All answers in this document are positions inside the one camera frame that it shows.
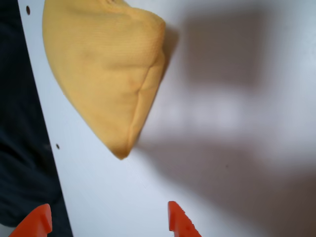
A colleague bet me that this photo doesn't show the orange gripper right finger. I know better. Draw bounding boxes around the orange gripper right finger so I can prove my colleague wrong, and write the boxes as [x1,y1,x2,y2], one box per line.
[167,200,202,237]

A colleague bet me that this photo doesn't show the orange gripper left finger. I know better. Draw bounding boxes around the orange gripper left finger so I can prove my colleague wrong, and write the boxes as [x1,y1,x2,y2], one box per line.
[9,203,53,237]

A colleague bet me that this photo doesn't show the large yellow bean bag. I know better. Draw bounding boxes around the large yellow bean bag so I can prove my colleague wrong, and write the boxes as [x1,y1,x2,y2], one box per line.
[41,0,166,160]

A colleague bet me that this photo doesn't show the person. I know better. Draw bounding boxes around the person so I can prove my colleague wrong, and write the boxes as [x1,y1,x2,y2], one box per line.
[0,0,74,237]

